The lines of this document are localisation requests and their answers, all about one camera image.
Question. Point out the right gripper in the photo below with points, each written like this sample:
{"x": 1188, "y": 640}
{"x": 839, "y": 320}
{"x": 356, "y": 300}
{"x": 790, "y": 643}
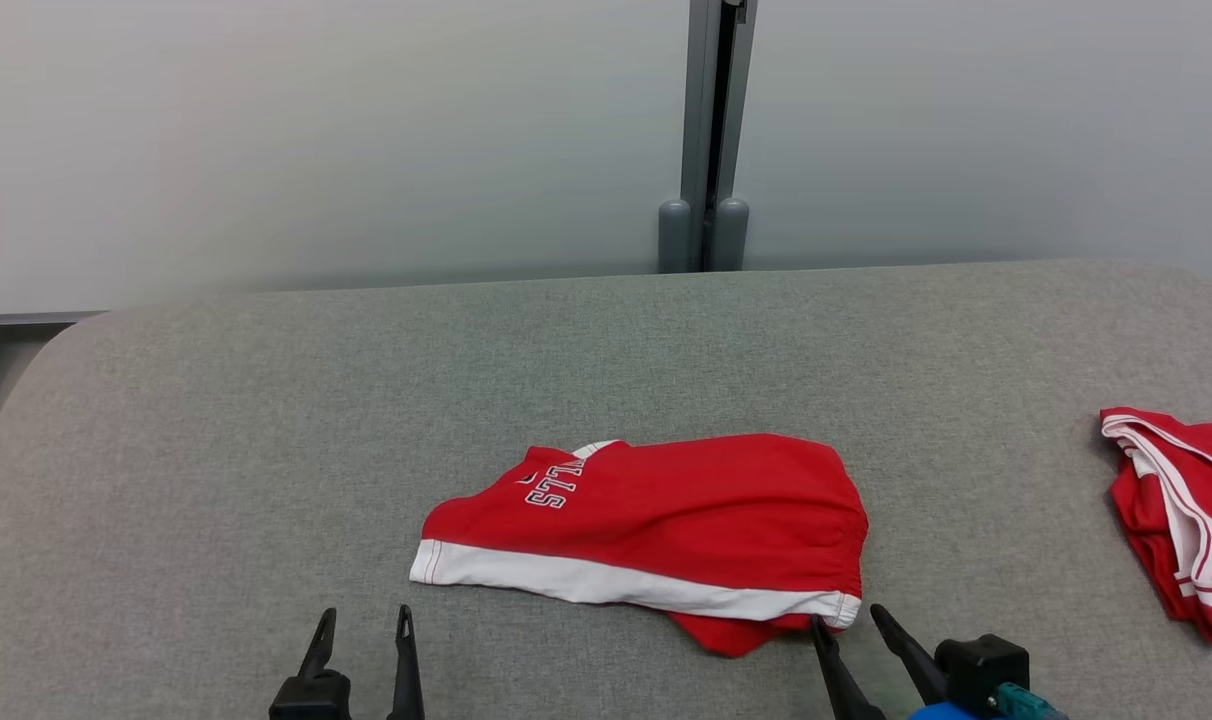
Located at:
{"x": 981, "y": 665}

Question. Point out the red shorts with number 23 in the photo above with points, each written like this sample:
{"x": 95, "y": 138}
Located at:
{"x": 686, "y": 510}

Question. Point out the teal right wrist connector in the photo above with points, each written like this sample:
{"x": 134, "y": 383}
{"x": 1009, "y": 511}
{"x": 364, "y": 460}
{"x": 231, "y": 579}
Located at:
{"x": 1026, "y": 705}

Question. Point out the grey metal wall post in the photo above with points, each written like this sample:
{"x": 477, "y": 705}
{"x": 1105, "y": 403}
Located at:
{"x": 699, "y": 100}

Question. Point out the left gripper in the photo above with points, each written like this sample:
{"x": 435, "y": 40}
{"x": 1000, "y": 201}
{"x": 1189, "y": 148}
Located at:
{"x": 311, "y": 700}

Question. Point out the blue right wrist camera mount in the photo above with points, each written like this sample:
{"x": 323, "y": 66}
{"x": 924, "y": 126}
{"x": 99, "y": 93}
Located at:
{"x": 951, "y": 713}

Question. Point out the grey cylinder bumper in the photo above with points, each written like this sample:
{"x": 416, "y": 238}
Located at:
{"x": 732, "y": 236}
{"x": 675, "y": 238}

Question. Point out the grey metal baseboard rail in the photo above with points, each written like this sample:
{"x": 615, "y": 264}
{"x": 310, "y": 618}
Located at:
{"x": 36, "y": 318}

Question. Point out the grey fabric sofa cushion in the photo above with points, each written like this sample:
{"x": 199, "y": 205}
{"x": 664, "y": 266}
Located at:
{"x": 606, "y": 350}

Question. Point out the red and white t-shirt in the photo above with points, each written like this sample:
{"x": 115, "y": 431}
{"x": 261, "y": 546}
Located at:
{"x": 1141, "y": 530}

